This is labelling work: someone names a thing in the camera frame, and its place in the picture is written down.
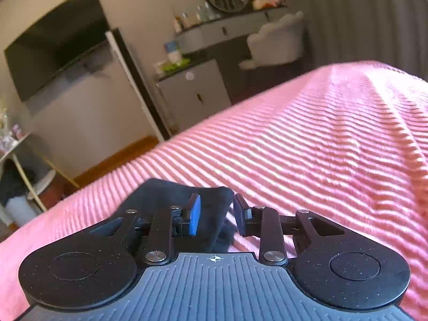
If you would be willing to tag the white bin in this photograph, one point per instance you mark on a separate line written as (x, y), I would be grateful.
(21, 209)

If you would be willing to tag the blue and white pack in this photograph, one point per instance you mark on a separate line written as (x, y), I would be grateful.
(173, 50)

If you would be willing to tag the green tray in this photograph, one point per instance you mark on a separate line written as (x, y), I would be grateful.
(175, 65)

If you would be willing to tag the grey curtain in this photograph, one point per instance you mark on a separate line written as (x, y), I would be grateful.
(367, 23)

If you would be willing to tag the wall-mounted black television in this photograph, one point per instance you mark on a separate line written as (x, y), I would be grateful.
(50, 46)

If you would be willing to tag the printed cup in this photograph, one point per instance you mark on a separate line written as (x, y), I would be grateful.
(16, 131)

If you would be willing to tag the white round side table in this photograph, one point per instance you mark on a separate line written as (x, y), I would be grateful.
(20, 143)

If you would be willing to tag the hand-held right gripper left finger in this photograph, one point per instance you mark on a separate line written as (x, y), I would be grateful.
(194, 216)

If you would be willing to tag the grey cabinet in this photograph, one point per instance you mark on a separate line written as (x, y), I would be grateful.
(200, 88)

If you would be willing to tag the pink ribbed blanket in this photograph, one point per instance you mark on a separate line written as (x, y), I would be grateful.
(301, 140)

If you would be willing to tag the grey vanity desk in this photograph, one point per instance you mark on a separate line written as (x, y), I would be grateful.
(214, 33)

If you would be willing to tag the white toiletry bottle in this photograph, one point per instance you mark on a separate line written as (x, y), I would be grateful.
(177, 24)

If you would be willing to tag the clear toiletry bottle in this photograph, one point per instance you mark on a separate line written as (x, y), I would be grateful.
(204, 11)

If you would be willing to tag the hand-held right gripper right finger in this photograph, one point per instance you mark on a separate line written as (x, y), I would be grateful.
(239, 218)

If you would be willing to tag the black pants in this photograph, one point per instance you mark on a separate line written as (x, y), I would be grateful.
(160, 194)

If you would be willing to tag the white fluffy chair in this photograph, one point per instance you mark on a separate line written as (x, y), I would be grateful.
(277, 40)

